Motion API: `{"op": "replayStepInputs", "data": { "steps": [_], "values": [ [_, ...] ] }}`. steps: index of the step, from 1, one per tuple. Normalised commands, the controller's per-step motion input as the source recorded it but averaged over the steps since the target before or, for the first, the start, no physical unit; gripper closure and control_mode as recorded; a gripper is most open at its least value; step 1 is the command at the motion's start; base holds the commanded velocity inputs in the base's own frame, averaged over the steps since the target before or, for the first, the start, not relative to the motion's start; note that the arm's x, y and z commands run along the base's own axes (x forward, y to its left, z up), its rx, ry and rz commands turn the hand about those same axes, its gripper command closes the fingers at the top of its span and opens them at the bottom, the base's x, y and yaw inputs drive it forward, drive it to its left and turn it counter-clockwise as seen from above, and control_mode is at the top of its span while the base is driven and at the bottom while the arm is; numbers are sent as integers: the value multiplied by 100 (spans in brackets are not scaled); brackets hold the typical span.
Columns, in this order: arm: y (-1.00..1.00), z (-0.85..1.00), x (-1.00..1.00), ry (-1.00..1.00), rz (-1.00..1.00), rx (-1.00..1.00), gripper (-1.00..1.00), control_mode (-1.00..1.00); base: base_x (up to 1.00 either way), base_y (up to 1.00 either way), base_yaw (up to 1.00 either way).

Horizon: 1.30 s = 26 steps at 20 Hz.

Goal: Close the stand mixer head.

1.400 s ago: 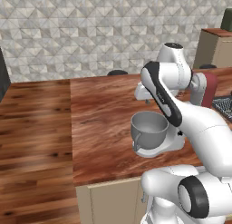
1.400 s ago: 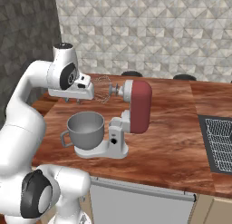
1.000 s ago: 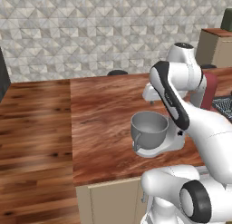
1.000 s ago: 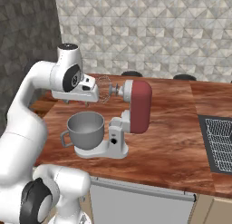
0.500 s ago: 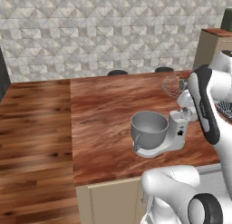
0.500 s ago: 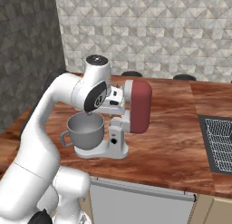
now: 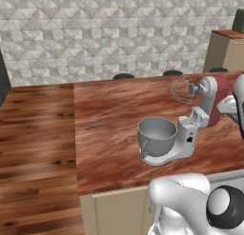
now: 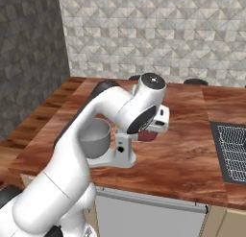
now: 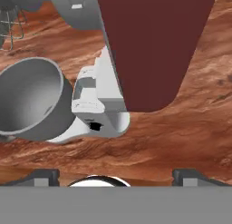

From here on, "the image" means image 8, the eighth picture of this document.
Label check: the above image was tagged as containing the black hob with wire grate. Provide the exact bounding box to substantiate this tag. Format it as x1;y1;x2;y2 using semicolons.
209;120;246;185

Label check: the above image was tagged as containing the dark red round object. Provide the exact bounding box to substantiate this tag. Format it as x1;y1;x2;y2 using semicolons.
137;130;159;143

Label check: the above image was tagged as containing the silver dishwasher handle bar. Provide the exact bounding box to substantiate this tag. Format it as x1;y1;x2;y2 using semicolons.
95;186;209;214

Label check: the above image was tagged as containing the white stand mixer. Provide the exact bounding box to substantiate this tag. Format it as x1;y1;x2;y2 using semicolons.
86;128;137;169

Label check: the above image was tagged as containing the beige cupboard front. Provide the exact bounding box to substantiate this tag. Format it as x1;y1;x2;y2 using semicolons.
201;204;246;237

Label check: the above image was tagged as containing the silver dishwasher door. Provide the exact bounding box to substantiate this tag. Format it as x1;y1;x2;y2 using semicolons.
94;186;209;237

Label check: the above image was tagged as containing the grey mixer bowl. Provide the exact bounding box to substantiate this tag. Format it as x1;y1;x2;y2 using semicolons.
79;118;112;160

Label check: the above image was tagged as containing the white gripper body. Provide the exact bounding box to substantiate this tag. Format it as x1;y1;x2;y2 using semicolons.
147;118;170;134

